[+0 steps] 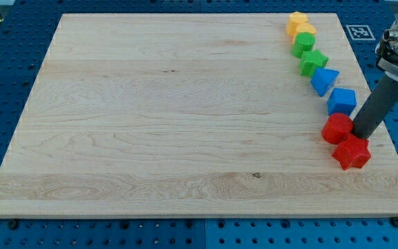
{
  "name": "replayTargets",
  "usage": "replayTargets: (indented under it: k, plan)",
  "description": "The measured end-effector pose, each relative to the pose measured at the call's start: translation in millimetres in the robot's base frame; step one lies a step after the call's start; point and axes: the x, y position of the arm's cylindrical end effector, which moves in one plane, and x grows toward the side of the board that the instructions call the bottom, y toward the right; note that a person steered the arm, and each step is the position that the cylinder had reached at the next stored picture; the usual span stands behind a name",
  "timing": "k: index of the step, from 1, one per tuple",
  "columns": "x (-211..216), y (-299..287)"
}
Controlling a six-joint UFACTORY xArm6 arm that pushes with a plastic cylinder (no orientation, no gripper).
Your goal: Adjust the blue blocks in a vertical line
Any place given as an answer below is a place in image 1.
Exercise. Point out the wooden board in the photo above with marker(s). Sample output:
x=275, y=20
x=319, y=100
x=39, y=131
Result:
x=182, y=116

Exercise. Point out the green star block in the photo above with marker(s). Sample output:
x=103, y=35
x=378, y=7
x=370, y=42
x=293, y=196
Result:
x=310, y=61

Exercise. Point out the blue triangular block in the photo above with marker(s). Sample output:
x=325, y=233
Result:
x=323, y=79

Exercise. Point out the green cylinder block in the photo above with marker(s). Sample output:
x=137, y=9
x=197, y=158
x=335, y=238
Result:
x=304, y=42

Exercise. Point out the red cylinder block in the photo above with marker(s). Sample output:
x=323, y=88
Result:
x=336, y=129

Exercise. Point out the yellow cylinder block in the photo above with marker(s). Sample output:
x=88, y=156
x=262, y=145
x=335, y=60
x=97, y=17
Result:
x=304, y=28

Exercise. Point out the blue cube block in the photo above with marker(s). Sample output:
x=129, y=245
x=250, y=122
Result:
x=341, y=101

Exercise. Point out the yellow hexagon block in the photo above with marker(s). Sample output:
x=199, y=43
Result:
x=295, y=19

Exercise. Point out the red star block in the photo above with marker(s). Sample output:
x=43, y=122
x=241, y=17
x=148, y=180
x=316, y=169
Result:
x=353, y=152

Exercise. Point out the white fiducial marker tag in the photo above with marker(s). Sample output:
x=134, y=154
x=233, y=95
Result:
x=360, y=32

